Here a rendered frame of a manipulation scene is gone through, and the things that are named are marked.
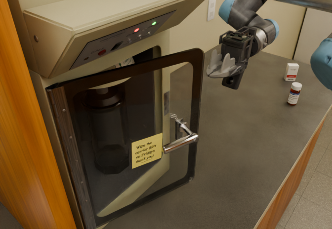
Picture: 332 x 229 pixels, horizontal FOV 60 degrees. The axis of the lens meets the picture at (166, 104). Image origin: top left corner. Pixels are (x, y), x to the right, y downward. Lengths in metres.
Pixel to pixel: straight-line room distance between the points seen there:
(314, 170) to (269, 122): 1.34
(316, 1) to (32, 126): 0.71
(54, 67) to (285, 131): 0.91
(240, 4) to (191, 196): 0.59
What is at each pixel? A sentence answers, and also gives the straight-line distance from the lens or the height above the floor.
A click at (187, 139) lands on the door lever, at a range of 0.63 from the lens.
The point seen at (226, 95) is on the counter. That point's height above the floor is 0.94.
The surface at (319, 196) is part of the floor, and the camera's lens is 2.30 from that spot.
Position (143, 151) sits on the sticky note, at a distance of 0.65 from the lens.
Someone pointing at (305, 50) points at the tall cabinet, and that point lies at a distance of 3.61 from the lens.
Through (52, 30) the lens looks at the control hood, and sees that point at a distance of 0.40.
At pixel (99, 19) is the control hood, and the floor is 1.51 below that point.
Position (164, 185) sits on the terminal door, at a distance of 0.78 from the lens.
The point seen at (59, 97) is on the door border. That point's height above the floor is 1.37.
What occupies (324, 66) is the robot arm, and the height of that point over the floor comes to 1.36.
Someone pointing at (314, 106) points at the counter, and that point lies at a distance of 1.34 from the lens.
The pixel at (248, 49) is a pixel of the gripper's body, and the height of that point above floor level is 1.32.
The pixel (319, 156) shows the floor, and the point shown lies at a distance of 2.61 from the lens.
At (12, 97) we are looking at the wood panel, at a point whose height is 1.44.
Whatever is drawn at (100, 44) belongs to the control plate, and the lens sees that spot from 0.44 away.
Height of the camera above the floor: 1.62
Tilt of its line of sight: 35 degrees down
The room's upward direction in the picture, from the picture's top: straight up
